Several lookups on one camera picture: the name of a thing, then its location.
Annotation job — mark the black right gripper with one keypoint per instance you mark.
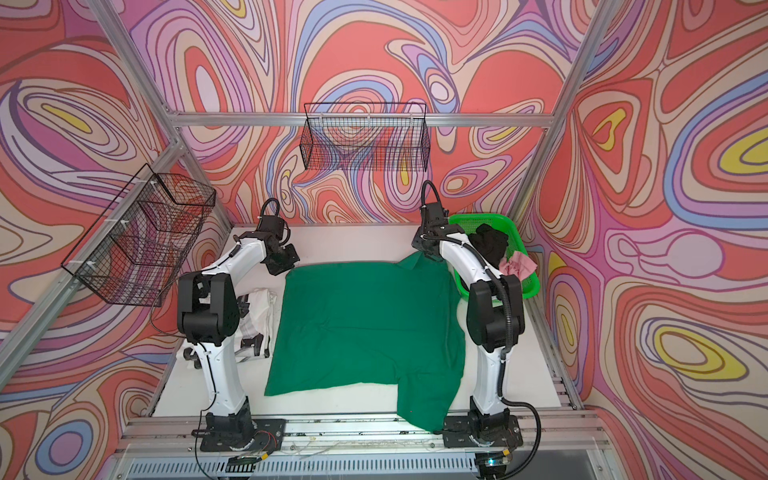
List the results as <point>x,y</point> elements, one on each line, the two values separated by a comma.
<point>419,242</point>

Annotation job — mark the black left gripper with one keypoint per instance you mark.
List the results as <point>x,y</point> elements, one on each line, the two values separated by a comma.
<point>294,258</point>

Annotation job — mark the green t shirt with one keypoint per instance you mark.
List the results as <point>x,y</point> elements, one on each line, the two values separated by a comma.
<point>373,322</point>

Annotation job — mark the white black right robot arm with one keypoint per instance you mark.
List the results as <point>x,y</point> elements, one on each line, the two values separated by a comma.
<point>494,317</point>

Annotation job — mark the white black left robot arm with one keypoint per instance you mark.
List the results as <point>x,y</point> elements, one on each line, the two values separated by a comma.
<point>226,424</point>

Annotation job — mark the white printed t shirt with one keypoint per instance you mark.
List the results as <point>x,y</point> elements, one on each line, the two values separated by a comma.
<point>258,324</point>

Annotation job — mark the black t shirt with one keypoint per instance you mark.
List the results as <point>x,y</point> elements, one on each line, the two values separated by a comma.
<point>490,243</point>

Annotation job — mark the pink t shirt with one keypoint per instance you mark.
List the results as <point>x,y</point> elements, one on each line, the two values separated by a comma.
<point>519,265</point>

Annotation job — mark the green plastic laundry basket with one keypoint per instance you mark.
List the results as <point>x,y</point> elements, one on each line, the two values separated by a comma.
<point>469,223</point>

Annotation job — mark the black wire basket back wall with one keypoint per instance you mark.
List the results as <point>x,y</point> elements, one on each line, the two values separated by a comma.
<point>358,136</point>

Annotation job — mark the black wire basket wall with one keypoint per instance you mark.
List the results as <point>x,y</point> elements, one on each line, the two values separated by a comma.
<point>133,258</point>
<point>358,136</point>

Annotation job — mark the black wire basket left wall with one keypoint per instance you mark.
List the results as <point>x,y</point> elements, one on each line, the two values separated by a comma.
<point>133,258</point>

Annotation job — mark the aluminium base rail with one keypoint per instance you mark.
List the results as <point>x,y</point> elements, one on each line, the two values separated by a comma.
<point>562,445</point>

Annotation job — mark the aluminium frame profile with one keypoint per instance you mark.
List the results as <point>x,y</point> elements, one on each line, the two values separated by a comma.
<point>75,125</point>

